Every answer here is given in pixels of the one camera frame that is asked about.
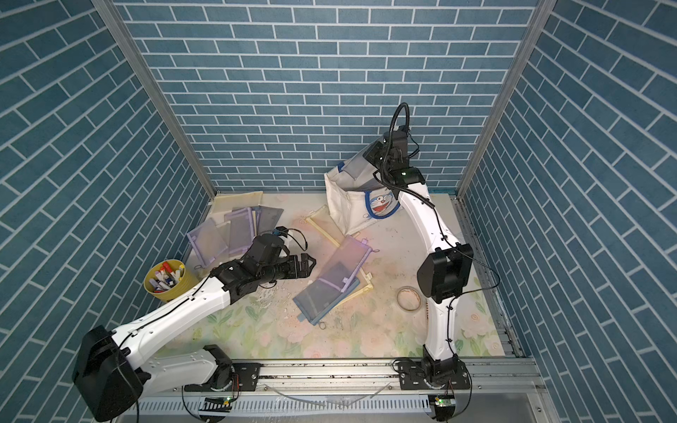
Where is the aluminium corner frame post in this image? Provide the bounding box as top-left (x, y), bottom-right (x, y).
top-left (456, 0), bottom-right (556, 198)

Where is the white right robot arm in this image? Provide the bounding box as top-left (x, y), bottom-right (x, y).
top-left (362, 125), bottom-right (474, 389)

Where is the yellow cup of markers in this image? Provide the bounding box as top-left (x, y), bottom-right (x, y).
top-left (144, 259), bottom-right (199, 303)

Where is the white canvas Doraemon tote bag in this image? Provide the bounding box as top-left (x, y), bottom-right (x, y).
top-left (324, 162), bottom-right (400, 235)

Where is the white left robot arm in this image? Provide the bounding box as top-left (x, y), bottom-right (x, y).
top-left (72, 234), bottom-right (317, 422)

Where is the purple mesh pouch upright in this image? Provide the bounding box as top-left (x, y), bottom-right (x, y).
top-left (224, 207), bottom-right (256, 256)

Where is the left aluminium corner post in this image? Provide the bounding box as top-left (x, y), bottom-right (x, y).
top-left (92, 0), bottom-right (217, 199)

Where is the grey mesh pencil pouch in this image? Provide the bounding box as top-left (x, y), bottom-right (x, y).
top-left (337, 145), bottom-right (383, 191)

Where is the aluminium front rail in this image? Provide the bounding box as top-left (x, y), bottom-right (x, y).
top-left (105, 358), bottom-right (546, 395)

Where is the yellow mesh pouch by bag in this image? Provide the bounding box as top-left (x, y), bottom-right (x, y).
top-left (305, 206), bottom-right (345, 247)

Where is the clear tape roll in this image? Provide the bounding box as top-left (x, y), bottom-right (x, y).
top-left (396, 287), bottom-right (422, 313)

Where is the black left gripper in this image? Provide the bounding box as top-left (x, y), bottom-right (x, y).
top-left (257, 251), bottom-right (318, 285)

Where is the teal blue mesh pouch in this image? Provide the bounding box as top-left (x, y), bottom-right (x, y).
top-left (294, 278), bottom-right (360, 325)

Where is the light purple mesh pouch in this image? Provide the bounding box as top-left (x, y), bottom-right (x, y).
top-left (316, 235), bottom-right (373, 294)

